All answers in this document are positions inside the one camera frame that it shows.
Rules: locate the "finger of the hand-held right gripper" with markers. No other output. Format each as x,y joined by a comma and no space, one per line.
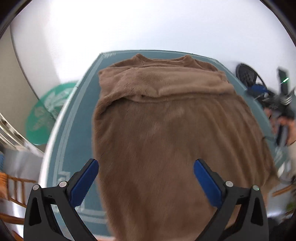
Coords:
262,98
259,89

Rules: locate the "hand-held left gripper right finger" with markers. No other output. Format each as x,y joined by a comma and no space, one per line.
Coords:
208,185

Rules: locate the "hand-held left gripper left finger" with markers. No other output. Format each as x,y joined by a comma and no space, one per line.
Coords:
84,183

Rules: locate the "brown fleece sweater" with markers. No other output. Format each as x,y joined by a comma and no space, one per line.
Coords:
173,139

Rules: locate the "person's right hand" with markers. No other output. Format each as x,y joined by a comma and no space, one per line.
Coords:
291,132

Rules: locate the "black mesh chair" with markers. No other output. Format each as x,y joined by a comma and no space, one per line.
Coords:
246,74

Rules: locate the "teal table mat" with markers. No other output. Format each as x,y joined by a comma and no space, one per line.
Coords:
76,129

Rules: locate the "wooden chair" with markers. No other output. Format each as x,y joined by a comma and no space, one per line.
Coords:
20,179

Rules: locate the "beige cabinet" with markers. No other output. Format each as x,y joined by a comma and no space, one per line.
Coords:
11,81

